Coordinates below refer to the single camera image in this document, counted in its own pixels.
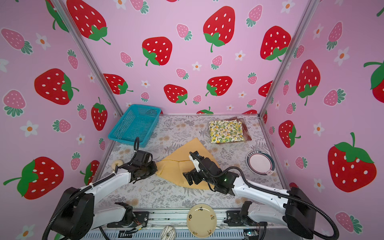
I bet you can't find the aluminium frame rail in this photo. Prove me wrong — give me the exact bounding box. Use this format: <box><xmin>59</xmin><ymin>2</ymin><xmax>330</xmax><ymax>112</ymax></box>
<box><xmin>56</xmin><ymin>208</ymin><xmax>316</xmax><ymax>240</ymax></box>

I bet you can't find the chocolate drizzled donut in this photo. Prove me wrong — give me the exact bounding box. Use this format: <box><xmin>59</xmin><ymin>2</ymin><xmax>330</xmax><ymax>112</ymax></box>
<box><xmin>161</xmin><ymin>226</ymin><xmax>176</xmax><ymax>240</ymax></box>

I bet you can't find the plain glazed donut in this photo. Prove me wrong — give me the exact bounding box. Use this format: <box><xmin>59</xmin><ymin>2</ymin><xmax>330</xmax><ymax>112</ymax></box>
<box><xmin>111</xmin><ymin>160</ymin><xmax>124</xmax><ymax>172</ymax></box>

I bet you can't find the pink plate with teal rim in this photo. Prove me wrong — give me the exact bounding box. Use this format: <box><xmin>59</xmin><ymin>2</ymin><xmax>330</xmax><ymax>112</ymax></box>
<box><xmin>246</xmin><ymin>151</ymin><xmax>276</xmax><ymax>176</ymax></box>

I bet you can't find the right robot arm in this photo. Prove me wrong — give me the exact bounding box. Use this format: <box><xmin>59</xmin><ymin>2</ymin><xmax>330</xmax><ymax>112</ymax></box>
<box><xmin>183</xmin><ymin>152</ymin><xmax>317</xmax><ymax>239</ymax></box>

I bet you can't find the lemon print skirt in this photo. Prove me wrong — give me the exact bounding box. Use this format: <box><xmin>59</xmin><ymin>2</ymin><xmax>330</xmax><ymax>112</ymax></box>
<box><xmin>209</xmin><ymin>120</ymin><xmax>245</xmax><ymax>144</ymax></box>

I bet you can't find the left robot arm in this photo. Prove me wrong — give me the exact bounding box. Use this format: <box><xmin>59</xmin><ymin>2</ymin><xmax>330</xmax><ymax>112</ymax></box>
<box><xmin>42</xmin><ymin>150</ymin><xmax>157</xmax><ymax>240</ymax></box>

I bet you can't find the red plaid skirt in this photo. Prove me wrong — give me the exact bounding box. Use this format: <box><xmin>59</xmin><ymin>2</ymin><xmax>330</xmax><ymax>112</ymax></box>
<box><xmin>227</xmin><ymin>117</ymin><xmax>252</xmax><ymax>141</ymax></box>

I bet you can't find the cream plate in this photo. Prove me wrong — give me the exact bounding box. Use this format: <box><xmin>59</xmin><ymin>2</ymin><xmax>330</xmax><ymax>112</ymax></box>
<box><xmin>187</xmin><ymin>204</ymin><xmax>217</xmax><ymax>239</ymax></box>

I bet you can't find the tan skirt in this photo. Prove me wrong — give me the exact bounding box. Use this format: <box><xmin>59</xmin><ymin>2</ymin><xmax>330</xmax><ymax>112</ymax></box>
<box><xmin>156</xmin><ymin>138</ymin><xmax>220</xmax><ymax>190</ymax></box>

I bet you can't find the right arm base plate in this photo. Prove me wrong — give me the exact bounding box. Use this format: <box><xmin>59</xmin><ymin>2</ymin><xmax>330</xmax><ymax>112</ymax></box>
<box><xmin>224</xmin><ymin>211</ymin><xmax>249</xmax><ymax>227</ymax></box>

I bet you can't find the teal plastic basket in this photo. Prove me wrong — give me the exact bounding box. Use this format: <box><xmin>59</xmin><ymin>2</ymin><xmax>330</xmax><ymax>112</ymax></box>
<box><xmin>108</xmin><ymin>105</ymin><xmax>162</xmax><ymax>148</ymax></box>

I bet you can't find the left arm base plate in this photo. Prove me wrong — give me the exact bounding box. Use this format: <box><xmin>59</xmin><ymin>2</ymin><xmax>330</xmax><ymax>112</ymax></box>
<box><xmin>107</xmin><ymin>211</ymin><xmax>150</xmax><ymax>228</ymax></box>

